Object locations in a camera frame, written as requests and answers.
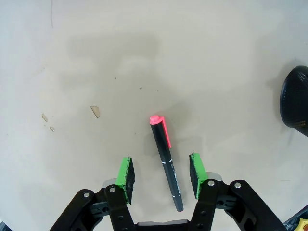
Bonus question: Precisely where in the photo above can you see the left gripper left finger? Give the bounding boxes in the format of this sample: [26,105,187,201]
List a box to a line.
[49,156,136,231]

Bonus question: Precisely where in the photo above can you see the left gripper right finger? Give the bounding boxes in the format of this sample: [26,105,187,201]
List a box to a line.
[189,152,288,231]

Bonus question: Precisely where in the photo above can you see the black mesh pen holder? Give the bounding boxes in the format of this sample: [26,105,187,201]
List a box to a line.
[279,65,308,138]

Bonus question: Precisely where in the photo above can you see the black marker with pink cap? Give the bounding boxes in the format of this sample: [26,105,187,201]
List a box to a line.
[149,115,184,213]

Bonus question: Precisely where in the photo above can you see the yellow star knob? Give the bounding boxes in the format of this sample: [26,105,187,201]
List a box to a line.
[296,217,308,231]

